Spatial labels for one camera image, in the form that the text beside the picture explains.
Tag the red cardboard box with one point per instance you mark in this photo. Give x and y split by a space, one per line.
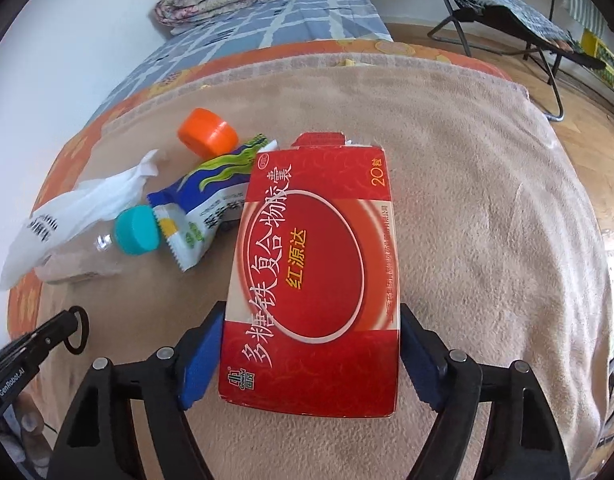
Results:
317 270

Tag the green striped towel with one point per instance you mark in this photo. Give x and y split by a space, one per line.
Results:
584 7

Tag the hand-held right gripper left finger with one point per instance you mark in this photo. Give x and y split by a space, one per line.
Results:
202 360

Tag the blue green snack wrapper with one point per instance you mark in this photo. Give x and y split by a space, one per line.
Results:
207 195

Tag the yellow crate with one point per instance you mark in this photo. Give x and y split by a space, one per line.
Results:
601 57

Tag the clear plastic bottle teal cap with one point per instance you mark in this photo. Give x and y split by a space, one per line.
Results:
82 255

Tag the black folding chair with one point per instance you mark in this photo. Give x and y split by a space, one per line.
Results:
537 25

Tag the blue plaid bed sheet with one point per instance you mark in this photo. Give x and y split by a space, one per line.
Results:
267 25

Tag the person's left hand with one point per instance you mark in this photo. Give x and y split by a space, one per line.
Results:
29 420

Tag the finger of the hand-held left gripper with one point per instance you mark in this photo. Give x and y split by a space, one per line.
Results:
47 337

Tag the white plastic bag black print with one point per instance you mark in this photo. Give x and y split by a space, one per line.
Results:
62 220

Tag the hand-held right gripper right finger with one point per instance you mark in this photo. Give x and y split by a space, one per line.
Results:
422 360

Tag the beige blanket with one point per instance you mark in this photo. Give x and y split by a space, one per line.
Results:
487 210

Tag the striped cloth on chair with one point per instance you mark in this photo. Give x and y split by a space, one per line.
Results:
512 5

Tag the orange floral sheet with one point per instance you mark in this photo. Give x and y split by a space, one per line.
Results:
62 160

